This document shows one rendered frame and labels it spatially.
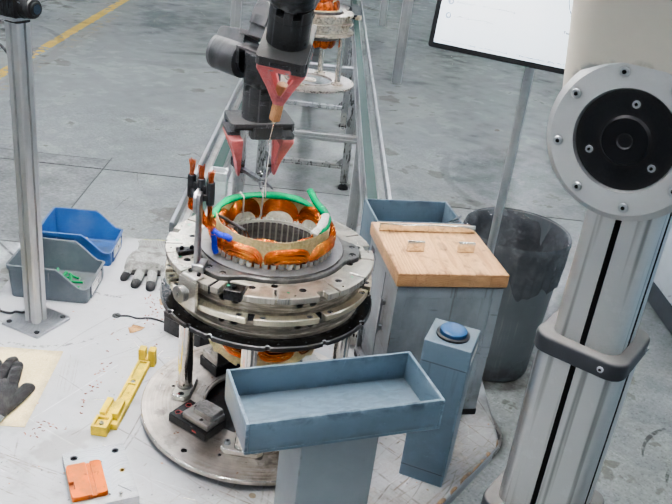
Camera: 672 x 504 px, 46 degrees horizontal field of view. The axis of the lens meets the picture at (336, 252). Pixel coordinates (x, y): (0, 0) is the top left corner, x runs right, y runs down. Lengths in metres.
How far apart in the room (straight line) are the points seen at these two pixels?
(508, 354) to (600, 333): 2.00
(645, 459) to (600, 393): 1.93
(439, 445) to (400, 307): 0.23
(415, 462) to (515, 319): 1.61
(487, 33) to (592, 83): 1.34
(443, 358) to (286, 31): 0.51
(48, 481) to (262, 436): 0.44
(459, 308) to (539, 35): 0.95
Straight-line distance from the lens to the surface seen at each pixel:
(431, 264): 1.30
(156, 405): 1.35
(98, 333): 1.58
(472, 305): 1.33
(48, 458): 1.30
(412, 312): 1.30
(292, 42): 1.03
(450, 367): 1.16
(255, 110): 1.24
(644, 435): 2.98
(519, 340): 2.90
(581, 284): 0.91
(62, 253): 1.78
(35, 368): 1.49
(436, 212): 1.57
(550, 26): 2.08
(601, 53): 0.78
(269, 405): 0.99
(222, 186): 1.25
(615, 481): 2.73
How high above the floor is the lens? 1.63
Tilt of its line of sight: 26 degrees down
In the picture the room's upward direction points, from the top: 7 degrees clockwise
